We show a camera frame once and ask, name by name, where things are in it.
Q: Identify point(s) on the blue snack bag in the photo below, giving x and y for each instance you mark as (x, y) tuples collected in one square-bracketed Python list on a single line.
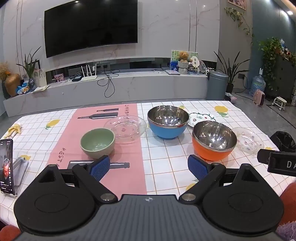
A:
[(23, 88)]

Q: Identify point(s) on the small clear glass plate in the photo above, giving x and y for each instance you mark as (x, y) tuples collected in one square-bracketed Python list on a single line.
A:
[(248, 141)]

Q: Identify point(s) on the ivy plant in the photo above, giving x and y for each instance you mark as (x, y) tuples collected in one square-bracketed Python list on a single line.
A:
[(270, 53)]

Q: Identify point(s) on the black smartphone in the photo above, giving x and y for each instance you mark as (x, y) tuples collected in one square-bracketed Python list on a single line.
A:
[(7, 166)]

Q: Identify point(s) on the purple fluffy cloth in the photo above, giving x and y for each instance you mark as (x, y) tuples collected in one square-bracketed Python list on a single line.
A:
[(288, 231)]

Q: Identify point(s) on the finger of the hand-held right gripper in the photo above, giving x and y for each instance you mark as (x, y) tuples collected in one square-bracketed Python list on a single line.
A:
[(262, 156)]

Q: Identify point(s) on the yellow cloth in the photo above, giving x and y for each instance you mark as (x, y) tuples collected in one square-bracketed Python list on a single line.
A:
[(13, 129)]

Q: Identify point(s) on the large clear glass plate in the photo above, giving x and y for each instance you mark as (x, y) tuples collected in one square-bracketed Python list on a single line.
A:
[(127, 127)]

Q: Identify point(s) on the brown teddy bear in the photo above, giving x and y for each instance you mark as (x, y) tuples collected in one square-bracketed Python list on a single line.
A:
[(183, 56)]

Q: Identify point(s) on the black box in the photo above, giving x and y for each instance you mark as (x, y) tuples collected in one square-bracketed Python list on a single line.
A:
[(76, 78)]

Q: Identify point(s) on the lemon print checked tablecloth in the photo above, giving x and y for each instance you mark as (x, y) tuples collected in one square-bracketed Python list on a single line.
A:
[(161, 160)]

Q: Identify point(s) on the white patterned plate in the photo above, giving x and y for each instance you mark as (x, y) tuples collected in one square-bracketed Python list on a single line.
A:
[(201, 118)]

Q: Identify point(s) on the white router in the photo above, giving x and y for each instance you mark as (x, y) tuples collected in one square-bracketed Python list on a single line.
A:
[(88, 77)]

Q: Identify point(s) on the green picture card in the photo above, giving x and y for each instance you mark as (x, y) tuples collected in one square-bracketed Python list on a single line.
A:
[(174, 58)]

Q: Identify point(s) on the orange red cloth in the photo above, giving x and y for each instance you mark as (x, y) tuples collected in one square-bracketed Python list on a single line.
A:
[(8, 234), (290, 204)]

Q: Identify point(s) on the pink photo frame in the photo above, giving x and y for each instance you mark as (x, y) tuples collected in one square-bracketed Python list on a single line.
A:
[(59, 77)]

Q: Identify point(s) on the green ceramic bowl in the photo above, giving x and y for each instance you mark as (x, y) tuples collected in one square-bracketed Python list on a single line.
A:
[(97, 143)]

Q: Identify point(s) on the black wall television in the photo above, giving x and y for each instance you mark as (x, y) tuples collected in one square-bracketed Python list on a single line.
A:
[(90, 25)]

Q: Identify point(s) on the green leafy plant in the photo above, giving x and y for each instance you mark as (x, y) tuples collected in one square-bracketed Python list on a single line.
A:
[(29, 64)]

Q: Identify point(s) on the paper sheets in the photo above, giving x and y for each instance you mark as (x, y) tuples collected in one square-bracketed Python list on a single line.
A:
[(41, 88)]

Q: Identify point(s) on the white round hand fan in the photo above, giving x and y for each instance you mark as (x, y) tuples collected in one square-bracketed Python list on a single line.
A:
[(194, 60)]

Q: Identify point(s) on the white laptop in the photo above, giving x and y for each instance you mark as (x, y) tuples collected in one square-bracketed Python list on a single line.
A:
[(173, 72)]

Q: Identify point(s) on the blue water jug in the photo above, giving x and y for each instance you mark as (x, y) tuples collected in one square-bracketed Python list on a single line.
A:
[(257, 84)]

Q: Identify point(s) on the black trash bin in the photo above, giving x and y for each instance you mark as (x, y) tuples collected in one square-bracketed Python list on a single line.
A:
[(283, 141)]

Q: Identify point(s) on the grey marble television cabinet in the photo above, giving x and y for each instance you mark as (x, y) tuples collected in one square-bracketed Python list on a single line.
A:
[(143, 88)]

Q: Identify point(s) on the dark cabinet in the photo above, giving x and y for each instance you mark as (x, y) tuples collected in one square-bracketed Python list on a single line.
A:
[(286, 76)]

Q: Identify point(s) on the dried flowers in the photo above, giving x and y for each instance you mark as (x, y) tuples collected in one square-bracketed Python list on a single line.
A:
[(4, 69)]

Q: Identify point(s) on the long leaf potted plant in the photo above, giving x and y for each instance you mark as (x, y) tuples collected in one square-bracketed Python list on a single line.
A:
[(231, 69)]

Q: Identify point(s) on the orange steel bowl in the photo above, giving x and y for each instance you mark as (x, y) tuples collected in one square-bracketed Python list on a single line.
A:
[(214, 139)]

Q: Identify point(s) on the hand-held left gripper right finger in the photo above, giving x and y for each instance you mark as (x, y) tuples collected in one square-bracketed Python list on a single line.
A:
[(196, 167)]

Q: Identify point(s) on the white vase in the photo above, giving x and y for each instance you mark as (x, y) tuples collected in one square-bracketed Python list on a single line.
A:
[(39, 77)]

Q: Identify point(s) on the framed picture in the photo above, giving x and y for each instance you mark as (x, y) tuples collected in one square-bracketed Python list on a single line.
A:
[(237, 3)]

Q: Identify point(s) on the white stool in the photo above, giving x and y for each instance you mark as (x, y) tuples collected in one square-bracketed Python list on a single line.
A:
[(279, 100)]

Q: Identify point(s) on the blue steel bowl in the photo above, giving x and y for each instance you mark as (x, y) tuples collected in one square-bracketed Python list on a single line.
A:
[(165, 129)]

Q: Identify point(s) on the gold vase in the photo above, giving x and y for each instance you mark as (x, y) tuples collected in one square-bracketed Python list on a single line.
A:
[(12, 84)]

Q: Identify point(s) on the hanging vine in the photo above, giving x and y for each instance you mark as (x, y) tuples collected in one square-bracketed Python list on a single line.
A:
[(238, 15)]

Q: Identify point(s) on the blue patterned decorative plate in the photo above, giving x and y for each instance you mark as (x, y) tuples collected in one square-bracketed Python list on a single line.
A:
[(202, 66)]

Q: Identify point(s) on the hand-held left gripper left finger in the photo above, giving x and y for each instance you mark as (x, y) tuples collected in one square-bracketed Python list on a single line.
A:
[(100, 167)]

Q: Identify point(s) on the pink heater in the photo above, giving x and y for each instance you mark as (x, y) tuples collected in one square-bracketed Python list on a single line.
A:
[(259, 97)]

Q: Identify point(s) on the grey trash can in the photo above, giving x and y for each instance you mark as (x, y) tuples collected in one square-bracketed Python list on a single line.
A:
[(217, 85)]

